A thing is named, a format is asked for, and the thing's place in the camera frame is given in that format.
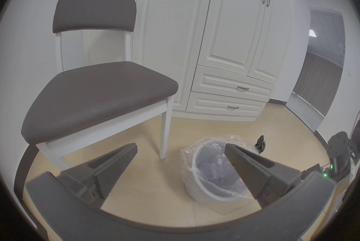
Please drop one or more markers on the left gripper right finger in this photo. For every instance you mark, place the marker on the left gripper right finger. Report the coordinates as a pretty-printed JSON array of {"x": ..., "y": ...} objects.
[{"x": 253, "y": 171}]

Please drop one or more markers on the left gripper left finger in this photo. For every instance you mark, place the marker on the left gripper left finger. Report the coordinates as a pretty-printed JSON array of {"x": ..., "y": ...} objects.
[{"x": 112, "y": 169}]

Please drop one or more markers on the white chair grey cushions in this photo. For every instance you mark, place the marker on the white chair grey cushions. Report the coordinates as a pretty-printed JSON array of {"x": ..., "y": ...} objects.
[{"x": 98, "y": 93}]

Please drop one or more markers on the clear plastic bag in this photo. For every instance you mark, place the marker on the clear plastic bag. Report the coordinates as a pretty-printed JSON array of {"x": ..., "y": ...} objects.
[{"x": 188, "y": 172}]

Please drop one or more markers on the white wardrobe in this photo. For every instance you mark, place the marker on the white wardrobe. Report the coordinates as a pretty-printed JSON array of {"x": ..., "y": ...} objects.
[{"x": 230, "y": 23}]

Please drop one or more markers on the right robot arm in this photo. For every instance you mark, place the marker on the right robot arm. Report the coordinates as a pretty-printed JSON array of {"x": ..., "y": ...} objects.
[{"x": 340, "y": 147}]

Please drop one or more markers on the grey curtain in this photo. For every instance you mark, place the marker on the grey curtain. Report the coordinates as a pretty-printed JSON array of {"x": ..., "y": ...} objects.
[{"x": 317, "y": 82}]

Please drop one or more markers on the white trash bin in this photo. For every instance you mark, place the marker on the white trash bin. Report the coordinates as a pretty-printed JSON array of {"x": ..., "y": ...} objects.
[{"x": 211, "y": 161}]

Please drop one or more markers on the crumpled black plastic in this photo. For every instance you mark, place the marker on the crumpled black plastic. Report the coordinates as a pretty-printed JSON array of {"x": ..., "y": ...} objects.
[{"x": 261, "y": 144}]

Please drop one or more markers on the square ceiling light panel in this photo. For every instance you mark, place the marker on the square ceiling light panel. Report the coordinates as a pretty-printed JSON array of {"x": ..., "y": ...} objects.
[{"x": 312, "y": 33}]

